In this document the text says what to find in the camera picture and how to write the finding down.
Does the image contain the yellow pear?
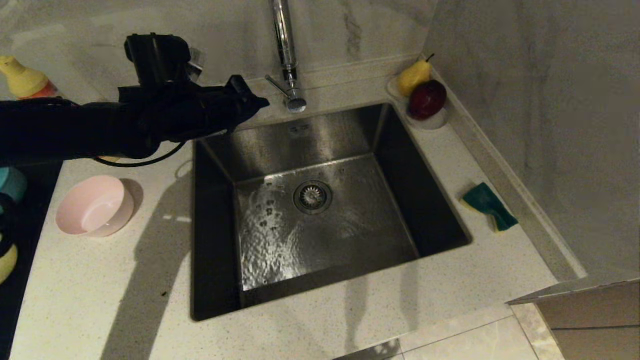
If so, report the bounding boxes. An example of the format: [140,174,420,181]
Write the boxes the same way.
[397,54,435,97]

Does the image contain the stainless steel sink basin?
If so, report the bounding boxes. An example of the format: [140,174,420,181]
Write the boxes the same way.
[190,102,473,322]

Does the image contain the yellow green sponge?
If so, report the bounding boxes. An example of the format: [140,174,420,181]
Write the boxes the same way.
[461,182,519,233]

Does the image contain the orange yellow detergent bottle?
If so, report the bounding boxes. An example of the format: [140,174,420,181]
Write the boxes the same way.
[0,55,61,101]

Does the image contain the pink plastic bowl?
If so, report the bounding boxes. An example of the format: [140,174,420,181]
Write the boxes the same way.
[56,175,136,237]

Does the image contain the light wooden cabinet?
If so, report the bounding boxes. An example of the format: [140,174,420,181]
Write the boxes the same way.
[505,277,640,360]

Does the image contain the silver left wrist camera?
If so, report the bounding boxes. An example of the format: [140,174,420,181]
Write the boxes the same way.
[187,47,207,83]

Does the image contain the yellow plastic bowl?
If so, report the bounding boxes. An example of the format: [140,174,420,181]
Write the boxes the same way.
[0,244,19,285]

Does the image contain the small white fruit dish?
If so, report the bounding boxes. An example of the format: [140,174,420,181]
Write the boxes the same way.
[386,75,449,132]

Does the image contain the dark red apple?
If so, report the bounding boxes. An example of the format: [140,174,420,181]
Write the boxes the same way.
[407,80,447,121]

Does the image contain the black glass cooktop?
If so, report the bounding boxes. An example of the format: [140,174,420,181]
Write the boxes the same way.
[0,162,63,360]

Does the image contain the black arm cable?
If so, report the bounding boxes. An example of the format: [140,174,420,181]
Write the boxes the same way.
[94,142,187,168]

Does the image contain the chrome faucet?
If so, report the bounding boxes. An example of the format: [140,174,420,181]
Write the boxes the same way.
[265,0,308,113]

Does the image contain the blue plastic bowl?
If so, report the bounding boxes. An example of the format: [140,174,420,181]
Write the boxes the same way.
[0,167,28,203]

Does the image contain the round metal drain strainer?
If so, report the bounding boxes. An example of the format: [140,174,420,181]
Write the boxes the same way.
[293,180,333,216]

